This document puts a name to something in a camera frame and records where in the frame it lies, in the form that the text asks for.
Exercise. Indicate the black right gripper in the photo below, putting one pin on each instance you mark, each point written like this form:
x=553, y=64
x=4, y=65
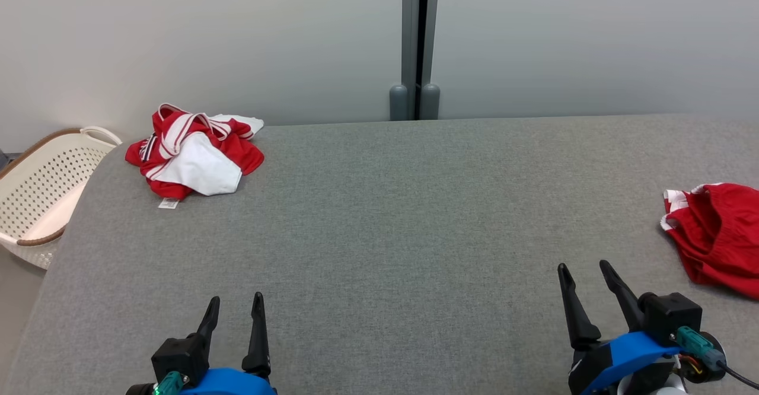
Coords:
x=590, y=365

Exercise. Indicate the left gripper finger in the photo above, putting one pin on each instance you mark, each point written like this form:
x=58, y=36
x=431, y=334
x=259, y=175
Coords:
x=258, y=341
x=210, y=321

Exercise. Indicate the red shorts white trim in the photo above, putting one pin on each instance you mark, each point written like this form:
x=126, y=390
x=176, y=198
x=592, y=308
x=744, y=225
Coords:
x=723, y=235

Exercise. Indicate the red white sports jersey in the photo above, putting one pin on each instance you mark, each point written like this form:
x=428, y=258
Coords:
x=201, y=166

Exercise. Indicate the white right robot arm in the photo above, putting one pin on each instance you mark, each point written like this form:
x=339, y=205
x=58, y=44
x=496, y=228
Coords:
x=670, y=390

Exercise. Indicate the white perforated laundry basket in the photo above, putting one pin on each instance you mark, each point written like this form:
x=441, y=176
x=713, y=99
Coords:
x=35, y=187

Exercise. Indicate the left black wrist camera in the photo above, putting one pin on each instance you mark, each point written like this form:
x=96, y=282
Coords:
x=178, y=356

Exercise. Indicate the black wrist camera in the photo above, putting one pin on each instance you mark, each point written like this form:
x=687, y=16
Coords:
x=670, y=318
x=178, y=356

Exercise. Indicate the right blue camera mount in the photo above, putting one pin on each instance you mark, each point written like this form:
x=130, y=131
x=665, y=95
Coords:
x=628, y=350

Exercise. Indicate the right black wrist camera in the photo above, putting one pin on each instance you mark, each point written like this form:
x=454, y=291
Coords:
x=670, y=318

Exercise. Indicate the grey door frame post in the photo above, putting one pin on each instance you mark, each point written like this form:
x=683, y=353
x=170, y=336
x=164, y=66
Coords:
x=409, y=39

